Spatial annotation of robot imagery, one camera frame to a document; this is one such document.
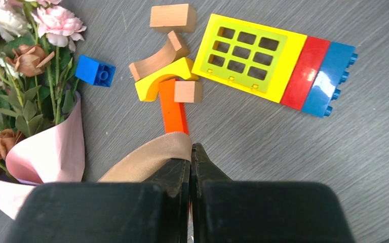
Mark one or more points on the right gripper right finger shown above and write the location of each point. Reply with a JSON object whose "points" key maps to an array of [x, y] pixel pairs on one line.
{"points": [[224, 210]]}

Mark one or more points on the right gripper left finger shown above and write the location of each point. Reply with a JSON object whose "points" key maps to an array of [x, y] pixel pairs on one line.
{"points": [[155, 210]]}

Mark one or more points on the tan ribbon bow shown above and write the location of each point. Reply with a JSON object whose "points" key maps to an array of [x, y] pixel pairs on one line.
{"points": [[148, 158]]}

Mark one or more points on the pink flower bouquet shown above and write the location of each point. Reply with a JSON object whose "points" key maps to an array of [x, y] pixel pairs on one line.
{"points": [[41, 131]]}

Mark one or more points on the orange rectangular block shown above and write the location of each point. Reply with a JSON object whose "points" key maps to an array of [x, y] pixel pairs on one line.
{"points": [[174, 117]]}

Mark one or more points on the yellow arch block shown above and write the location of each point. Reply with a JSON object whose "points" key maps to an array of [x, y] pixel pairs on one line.
{"points": [[147, 88]]}

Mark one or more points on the wooden cube block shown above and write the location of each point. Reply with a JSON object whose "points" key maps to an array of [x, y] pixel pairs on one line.
{"points": [[188, 91]]}

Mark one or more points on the small blue brick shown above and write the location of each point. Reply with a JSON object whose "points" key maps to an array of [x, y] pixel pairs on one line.
{"points": [[94, 72]]}

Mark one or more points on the yellow window block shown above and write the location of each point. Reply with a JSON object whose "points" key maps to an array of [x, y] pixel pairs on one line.
{"points": [[250, 57]]}

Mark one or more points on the wooden arch block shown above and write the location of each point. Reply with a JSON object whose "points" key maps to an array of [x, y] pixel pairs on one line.
{"points": [[174, 48]]}

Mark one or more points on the blue flat brick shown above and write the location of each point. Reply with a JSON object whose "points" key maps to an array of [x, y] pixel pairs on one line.
{"points": [[332, 72]]}

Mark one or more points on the red flat brick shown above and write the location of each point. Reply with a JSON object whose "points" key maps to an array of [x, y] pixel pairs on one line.
{"points": [[305, 72]]}

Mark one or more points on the wooden rectangular block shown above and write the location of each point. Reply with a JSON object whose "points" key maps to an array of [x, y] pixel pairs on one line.
{"points": [[177, 17]]}

